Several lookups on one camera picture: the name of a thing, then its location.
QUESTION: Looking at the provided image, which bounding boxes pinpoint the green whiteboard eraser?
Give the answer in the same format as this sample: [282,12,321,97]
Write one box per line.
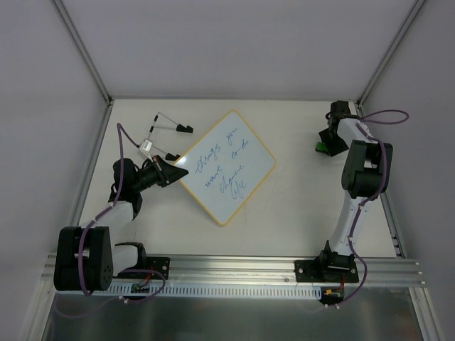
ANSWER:
[315,142,329,155]

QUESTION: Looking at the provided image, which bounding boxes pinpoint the yellow framed whiteboard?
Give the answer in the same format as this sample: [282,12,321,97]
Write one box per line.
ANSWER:
[174,110,276,226]

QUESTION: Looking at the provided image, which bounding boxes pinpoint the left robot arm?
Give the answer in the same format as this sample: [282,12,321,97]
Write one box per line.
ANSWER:
[53,156,189,295]

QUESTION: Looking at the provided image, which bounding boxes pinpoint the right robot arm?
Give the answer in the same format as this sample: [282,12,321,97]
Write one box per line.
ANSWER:
[316,101,393,283]

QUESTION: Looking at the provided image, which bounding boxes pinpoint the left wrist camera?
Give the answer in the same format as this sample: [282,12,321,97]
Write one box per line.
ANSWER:
[138,139,154,159]

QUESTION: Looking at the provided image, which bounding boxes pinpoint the whiteboard wire stand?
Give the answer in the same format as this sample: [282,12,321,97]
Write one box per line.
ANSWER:
[147,112,193,161]

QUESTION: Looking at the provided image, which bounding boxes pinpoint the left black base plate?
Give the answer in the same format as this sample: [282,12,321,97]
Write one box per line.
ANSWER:
[115,256,171,280]

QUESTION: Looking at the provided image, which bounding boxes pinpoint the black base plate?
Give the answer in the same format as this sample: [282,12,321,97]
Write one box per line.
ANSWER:
[294,259,360,283]
[115,256,171,280]

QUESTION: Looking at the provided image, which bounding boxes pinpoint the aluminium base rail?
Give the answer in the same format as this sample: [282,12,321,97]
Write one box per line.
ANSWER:
[41,252,426,287]

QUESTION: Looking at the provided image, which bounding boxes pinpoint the white slotted cable duct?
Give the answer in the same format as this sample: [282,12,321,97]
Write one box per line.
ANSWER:
[94,281,322,301]

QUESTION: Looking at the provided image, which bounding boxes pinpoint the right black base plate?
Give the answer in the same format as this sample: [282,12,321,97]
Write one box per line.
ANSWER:
[294,259,360,283]

